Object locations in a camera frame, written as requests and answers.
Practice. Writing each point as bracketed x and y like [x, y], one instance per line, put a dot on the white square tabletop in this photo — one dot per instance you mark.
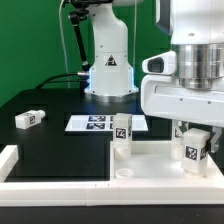
[152, 160]

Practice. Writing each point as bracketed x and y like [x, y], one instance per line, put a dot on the white marker tag sheet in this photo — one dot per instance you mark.
[90, 123]

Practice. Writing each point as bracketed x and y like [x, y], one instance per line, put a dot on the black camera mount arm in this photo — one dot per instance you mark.
[76, 17]

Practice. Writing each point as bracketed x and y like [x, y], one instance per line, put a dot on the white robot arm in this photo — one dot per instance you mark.
[183, 84]

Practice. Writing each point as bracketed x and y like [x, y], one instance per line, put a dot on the white U-shaped obstacle fence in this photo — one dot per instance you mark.
[115, 191]

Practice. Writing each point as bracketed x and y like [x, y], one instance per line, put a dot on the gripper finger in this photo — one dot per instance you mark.
[213, 143]
[181, 128]

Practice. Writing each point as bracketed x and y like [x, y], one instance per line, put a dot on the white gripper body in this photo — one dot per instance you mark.
[162, 96]

